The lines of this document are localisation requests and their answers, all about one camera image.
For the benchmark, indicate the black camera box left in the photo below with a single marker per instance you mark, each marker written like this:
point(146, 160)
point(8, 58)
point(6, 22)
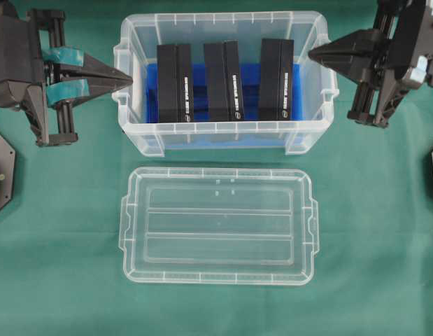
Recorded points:
point(175, 95)

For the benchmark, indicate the black camera box middle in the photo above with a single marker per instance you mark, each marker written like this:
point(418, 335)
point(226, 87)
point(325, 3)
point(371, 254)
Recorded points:
point(223, 82)

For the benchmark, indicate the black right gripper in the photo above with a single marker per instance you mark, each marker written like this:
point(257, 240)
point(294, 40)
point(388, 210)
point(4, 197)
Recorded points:
point(387, 61)

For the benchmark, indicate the black camera box right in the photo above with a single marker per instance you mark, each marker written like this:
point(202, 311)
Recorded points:
point(276, 79)

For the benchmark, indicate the black camera box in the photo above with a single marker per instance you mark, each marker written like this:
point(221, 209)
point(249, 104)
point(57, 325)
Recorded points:
point(175, 95)
point(223, 82)
point(276, 79)

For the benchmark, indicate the blue foam insert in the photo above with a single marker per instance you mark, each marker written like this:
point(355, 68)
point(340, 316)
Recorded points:
point(250, 76)

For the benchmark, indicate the clear plastic storage box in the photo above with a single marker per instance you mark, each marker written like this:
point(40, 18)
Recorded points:
point(314, 86)

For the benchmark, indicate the green table cloth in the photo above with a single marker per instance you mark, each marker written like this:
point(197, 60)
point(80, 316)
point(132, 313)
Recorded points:
point(61, 266)

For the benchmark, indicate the clear plastic box lid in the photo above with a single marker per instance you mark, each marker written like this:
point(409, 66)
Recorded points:
point(263, 229)

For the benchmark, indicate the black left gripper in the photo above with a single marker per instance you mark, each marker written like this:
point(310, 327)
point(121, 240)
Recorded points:
point(25, 68)

